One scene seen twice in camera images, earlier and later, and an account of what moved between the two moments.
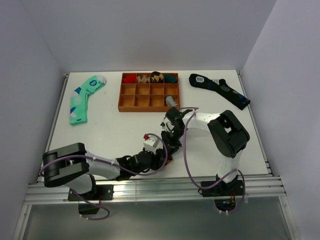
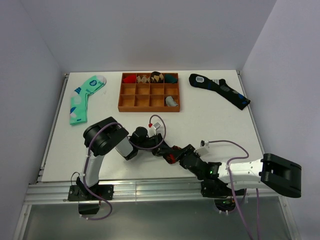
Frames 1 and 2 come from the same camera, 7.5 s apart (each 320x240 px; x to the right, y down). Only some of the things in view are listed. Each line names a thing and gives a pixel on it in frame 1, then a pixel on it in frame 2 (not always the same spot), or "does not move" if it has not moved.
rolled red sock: [130, 79] does not move
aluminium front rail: [155, 189] does not move
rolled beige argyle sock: [143, 79] does not move
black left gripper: [158, 160] -> [161, 150]
